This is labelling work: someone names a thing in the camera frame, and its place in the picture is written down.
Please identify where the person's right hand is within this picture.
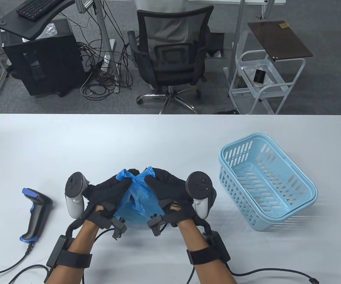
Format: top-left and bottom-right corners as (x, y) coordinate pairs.
(144, 168), (197, 227)

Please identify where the person's left hand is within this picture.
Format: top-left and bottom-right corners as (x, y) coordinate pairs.
(84, 169), (140, 226)

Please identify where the blue plastic bag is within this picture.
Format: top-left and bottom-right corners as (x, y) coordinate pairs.
(113, 166), (164, 229)

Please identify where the person's left forearm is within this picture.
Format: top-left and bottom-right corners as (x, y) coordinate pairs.
(45, 220), (112, 284)

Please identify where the person's right forearm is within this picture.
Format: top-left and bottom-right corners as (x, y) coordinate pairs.
(176, 220), (238, 284)

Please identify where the white controller on left glove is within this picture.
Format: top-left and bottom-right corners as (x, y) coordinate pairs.
(65, 172), (90, 219)

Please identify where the grey controller on right glove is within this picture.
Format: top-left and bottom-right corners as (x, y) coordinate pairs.
(186, 171), (217, 220)

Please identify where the black blue barcode scanner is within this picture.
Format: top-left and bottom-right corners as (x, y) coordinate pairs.
(20, 188), (53, 244)

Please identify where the light blue plastic basket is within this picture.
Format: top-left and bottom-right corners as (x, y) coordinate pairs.
(218, 133), (318, 232)

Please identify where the black mesh office chair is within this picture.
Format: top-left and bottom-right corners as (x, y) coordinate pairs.
(127, 5), (228, 115)

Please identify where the black computer cabinet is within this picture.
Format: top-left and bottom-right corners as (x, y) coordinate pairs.
(3, 19), (90, 97)

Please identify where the white metal trolley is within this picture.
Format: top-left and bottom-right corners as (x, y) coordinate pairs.
(228, 49), (306, 115)

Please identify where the silver table leg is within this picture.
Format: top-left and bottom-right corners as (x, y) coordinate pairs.
(223, 0), (246, 81)

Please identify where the black keyboard shelf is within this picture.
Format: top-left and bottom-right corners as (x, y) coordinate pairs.
(0, 0), (76, 41)

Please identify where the dark brown board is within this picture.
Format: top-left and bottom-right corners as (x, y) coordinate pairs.
(247, 20), (314, 62)

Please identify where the black keyboard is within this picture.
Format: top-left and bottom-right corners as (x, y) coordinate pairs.
(16, 0), (68, 21)

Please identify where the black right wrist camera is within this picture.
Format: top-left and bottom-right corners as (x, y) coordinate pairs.
(147, 214), (164, 237)

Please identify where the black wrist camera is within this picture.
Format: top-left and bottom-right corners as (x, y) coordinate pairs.
(110, 217), (128, 241)
(147, 214), (164, 237)

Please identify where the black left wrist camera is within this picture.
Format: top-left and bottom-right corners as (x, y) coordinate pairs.
(110, 217), (128, 241)

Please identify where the black left forearm strap pack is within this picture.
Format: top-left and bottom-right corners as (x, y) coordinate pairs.
(46, 235), (93, 270)

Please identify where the black forearm strap pack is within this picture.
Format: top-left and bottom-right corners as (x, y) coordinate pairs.
(186, 230), (231, 265)
(46, 235), (93, 270)

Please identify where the black right forearm strap pack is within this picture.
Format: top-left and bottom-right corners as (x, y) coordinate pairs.
(186, 230), (231, 265)

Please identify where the tangle of black cables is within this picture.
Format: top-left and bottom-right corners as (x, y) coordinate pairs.
(78, 0), (136, 97)

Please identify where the black scanner cable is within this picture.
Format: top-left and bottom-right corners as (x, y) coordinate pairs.
(0, 242), (50, 284)

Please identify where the black cable with plug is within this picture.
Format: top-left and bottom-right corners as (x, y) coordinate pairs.
(232, 267), (320, 284)

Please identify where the silver aluminium post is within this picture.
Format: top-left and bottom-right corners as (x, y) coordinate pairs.
(95, 0), (115, 74)

